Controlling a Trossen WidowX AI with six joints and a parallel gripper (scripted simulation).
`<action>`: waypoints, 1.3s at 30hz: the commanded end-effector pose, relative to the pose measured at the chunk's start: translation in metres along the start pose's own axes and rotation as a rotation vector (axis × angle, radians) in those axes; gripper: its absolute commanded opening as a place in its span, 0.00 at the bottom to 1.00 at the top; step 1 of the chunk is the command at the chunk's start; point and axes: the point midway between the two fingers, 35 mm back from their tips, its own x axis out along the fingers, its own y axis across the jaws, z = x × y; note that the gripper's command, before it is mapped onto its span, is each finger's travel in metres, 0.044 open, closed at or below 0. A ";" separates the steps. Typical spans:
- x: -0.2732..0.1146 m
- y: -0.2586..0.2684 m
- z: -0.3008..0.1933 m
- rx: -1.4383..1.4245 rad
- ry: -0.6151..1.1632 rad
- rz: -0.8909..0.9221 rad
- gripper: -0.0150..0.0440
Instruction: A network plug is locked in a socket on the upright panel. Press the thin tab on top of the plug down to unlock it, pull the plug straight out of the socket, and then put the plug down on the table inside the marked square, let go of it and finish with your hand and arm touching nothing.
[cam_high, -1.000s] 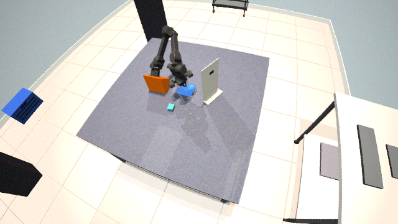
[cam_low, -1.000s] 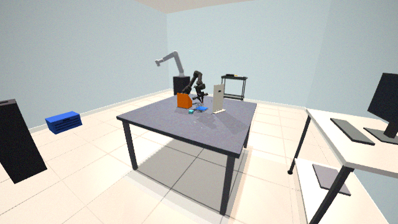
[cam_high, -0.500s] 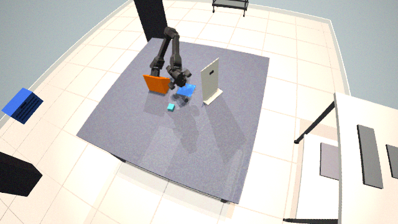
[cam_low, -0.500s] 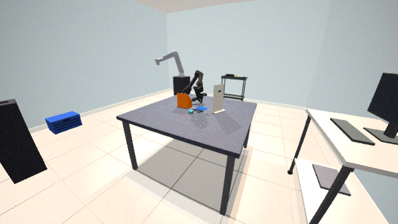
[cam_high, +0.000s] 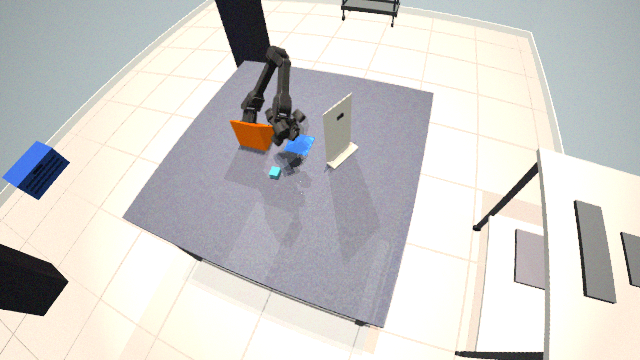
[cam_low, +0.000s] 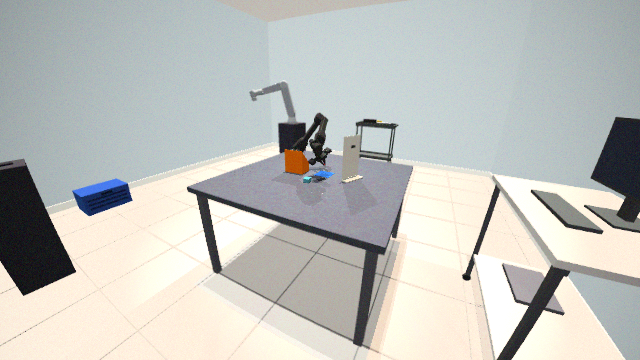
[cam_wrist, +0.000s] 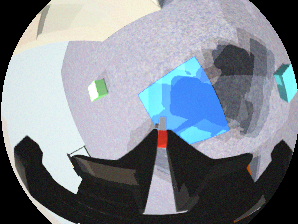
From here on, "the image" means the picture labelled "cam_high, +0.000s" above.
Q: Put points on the small light blue block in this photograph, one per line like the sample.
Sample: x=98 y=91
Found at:
x=274 y=172

